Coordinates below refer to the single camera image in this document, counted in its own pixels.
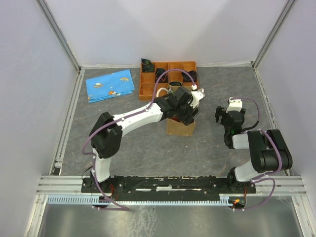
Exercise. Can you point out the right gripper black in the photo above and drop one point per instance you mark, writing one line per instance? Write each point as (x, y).
(218, 113)

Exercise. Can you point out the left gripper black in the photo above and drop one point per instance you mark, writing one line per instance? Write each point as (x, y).
(187, 118)

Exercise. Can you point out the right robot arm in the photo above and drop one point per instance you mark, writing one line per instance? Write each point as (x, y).
(268, 150)

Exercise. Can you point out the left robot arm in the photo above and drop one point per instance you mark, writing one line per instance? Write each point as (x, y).
(108, 131)

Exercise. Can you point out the canvas burlap tote bag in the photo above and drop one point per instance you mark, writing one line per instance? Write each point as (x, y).
(174, 126)

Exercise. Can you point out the rolled tie blue yellow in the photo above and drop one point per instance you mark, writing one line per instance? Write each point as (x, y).
(175, 83)

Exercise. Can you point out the rolled tie black right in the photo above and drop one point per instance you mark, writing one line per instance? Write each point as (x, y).
(187, 76)

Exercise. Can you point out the rolled tie black orange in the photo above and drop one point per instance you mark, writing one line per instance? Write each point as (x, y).
(161, 72)

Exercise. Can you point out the orange wooden divider tray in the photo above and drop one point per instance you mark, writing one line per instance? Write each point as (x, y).
(147, 80)

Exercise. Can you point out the rolled tie dark green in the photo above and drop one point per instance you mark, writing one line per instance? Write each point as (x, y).
(147, 66)

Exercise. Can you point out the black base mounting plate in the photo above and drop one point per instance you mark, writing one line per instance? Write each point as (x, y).
(174, 188)

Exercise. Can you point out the blue printed cloth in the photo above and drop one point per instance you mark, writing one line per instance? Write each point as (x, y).
(109, 86)

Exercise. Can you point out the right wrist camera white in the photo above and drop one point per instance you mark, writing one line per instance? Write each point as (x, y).
(234, 105)

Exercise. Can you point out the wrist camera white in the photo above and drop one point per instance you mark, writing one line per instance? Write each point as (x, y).
(197, 95)
(234, 105)

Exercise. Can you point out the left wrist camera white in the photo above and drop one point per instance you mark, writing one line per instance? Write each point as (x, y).
(197, 95)

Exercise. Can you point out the aluminium frame rail front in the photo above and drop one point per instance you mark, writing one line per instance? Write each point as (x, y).
(71, 185)

